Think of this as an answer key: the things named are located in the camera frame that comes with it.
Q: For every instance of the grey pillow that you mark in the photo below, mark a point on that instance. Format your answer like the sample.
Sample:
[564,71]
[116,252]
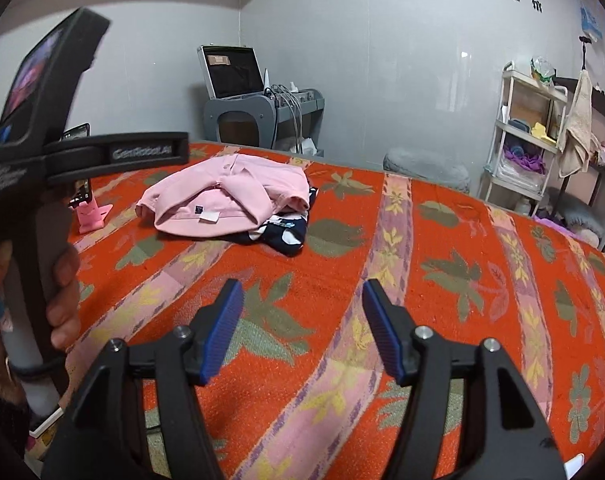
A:
[577,212]

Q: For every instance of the black phone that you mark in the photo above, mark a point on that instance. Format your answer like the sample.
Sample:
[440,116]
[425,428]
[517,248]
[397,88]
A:
[82,192]

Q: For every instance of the orange floral blanket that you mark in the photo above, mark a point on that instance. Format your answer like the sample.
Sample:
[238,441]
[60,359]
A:
[332,285]

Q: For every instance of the white shelf rack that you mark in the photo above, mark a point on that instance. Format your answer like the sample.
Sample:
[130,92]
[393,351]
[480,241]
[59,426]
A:
[522,133]

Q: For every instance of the grey round cushion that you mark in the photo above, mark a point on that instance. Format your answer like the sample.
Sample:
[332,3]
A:
[422,165]

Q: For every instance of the beige pillow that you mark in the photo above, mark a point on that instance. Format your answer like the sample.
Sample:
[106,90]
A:
[589,236]

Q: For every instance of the pink shirt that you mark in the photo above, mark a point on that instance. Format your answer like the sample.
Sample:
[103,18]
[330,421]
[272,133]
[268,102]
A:
[222,195]

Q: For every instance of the clear plastic packet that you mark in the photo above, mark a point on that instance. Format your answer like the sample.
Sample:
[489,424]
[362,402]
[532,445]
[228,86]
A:
[517,177]

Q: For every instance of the person's left hand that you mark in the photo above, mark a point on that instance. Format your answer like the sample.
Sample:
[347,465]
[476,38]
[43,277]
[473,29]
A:
[65,305]

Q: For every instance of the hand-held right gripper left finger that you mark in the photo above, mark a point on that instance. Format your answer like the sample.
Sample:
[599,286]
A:
[222,330]

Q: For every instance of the purple cloth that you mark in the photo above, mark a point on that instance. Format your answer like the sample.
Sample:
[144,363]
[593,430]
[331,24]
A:
[524,160]

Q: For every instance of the navy floral garment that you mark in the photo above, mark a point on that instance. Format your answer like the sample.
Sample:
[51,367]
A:
[287,235]

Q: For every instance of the grey blue box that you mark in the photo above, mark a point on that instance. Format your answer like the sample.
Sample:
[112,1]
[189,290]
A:
[519,126]

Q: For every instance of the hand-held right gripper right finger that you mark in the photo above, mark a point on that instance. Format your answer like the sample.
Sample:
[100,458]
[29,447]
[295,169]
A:
[382,330]

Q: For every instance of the grey therapy machine cart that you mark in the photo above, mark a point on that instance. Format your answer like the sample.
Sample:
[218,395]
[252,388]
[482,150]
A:
[242,110]

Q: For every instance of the white bottle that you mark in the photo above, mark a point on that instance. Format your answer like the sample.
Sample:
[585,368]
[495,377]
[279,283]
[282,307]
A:
[522,206]

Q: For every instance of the black pole stand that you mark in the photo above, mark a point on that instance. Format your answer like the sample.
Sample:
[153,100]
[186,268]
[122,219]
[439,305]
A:
[583,55]

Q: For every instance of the pink phone stand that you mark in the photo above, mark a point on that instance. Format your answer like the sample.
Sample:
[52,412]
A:
[92,217]

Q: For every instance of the blue paper bag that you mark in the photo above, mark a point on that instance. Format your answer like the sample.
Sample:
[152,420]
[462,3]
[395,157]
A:
[589,22]

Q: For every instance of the beige towel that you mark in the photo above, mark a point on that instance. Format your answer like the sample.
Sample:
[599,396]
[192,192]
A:
[577,130]

